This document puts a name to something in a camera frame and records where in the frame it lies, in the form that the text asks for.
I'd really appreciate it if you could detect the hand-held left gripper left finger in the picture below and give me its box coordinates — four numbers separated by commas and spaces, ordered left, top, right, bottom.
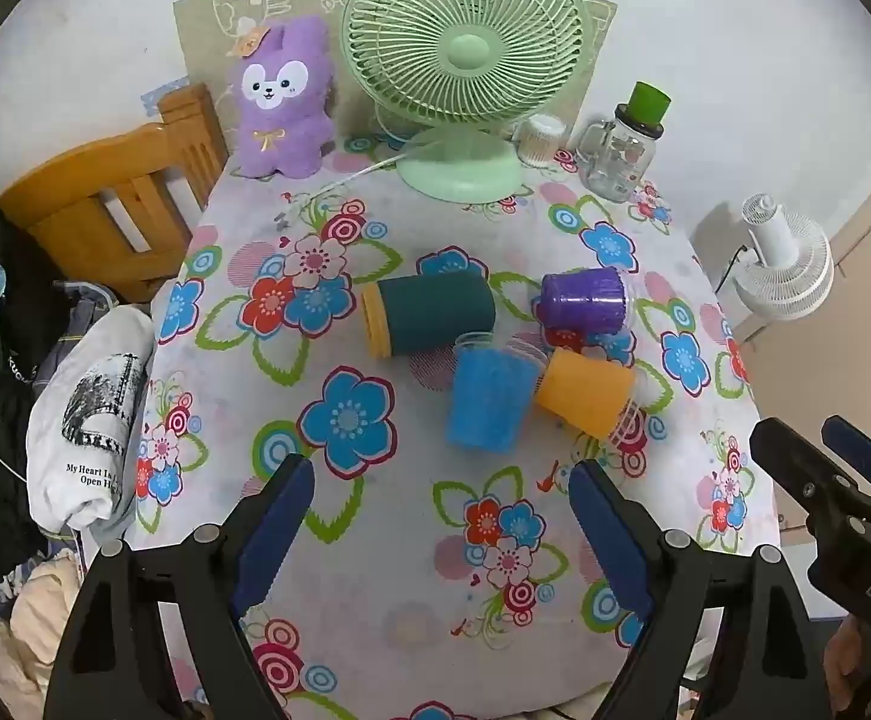
43, 454, 316, 720

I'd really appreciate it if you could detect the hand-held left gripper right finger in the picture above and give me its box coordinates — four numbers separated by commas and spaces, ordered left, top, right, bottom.
566, 459, 834, 720

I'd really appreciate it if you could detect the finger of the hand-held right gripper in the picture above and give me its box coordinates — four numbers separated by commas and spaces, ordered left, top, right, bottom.
749, 416, 867, 537
820, 415, 871, 522

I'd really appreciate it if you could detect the blue plastic cup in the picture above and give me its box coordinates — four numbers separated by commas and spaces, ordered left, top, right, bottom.
445, 331, 550, 455

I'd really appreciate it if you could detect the orange plastic cup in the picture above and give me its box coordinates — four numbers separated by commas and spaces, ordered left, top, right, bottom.
531, 345, 645, 446

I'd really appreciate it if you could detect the purple plastic cup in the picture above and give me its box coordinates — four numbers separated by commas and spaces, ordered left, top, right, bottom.
536, 265, 639, 352

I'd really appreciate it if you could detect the dark green cup yellow rim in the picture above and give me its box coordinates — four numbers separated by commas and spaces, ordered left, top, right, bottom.
360, 271, 498, 359

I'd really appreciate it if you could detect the person's right hand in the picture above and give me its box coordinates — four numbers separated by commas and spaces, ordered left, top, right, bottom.
824, 613, 871, 720

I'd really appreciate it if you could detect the floral tablecloth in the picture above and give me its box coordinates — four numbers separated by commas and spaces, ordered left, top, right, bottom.
126, 131, 783, 720

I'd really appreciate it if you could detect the white standing fan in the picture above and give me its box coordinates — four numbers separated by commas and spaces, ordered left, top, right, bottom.
731, 193, 836, 323

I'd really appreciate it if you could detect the white printed t-shirt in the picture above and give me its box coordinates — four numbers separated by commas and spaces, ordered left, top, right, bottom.
25, 304, 158, 535

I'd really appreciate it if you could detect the cream cloth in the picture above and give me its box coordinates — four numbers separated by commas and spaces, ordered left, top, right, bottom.
0, 549, 85, 713

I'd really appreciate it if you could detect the grey plaid cloth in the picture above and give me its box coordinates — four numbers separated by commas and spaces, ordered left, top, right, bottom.
30, 279, 118, 391

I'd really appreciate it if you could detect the glass mug green lid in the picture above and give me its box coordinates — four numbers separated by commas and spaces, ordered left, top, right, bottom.
575, 80, 674, 203

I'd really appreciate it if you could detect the wooden chair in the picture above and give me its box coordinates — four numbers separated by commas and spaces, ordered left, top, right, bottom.
0, 82, 231, 306

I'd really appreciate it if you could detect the clear cotton swab container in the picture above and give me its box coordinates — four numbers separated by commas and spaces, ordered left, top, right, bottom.
513, 113, 566, 169

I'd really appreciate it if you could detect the purple plush toy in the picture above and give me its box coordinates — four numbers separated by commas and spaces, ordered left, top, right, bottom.
228, 15, 336, 181

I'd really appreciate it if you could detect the blue patterned cloth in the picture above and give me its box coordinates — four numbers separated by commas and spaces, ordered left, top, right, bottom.
139, 77, 190, 119

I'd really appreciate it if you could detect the green desk fan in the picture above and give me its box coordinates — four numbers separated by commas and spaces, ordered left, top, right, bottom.
340, 0, 586, 204

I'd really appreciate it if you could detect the black fan cable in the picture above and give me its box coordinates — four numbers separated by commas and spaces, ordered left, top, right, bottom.
714, 240, 753, 295

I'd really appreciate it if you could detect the white fan cable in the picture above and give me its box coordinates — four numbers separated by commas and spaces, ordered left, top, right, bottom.
307, 101, 423, 200

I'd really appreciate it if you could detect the beige printed wall cloth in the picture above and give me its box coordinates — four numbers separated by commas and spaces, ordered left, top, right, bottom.
172, 0, 618, 137

